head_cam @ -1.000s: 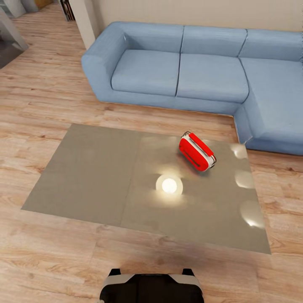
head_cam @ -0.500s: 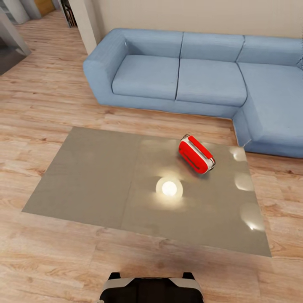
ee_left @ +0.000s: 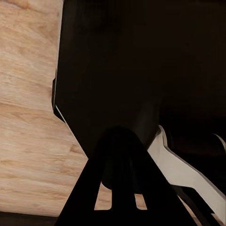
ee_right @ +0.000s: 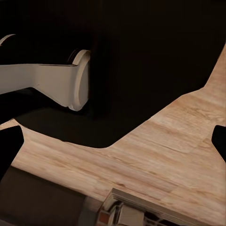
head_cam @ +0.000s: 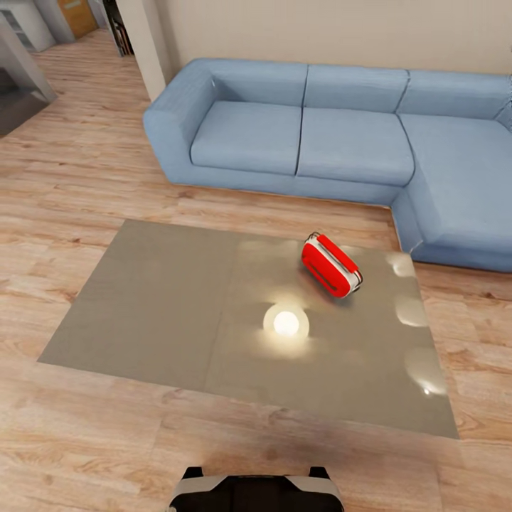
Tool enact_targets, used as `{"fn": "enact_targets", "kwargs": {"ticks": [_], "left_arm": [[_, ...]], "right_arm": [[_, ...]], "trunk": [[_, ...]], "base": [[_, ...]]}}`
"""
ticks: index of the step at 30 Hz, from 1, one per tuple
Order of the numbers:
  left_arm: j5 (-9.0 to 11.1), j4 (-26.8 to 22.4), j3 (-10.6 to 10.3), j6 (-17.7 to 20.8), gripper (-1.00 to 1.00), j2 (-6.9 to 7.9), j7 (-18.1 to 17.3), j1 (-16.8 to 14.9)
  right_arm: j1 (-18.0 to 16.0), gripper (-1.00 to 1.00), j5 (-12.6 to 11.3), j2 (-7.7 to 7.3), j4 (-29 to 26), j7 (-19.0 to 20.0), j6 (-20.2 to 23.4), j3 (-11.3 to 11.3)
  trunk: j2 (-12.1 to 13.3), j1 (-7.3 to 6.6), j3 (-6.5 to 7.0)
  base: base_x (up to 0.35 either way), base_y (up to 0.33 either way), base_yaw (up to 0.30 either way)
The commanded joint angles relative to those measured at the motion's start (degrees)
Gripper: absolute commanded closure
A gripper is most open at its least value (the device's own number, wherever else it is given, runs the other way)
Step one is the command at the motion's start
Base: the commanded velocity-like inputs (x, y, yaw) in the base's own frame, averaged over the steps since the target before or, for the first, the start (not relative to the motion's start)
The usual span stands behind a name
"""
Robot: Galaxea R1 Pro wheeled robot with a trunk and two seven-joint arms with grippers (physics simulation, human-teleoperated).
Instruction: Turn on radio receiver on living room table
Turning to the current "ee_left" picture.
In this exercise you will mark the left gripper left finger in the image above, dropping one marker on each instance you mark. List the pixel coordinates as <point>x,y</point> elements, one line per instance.
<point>79,208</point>

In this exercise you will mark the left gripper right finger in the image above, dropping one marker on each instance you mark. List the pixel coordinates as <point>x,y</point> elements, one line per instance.
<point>164,208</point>

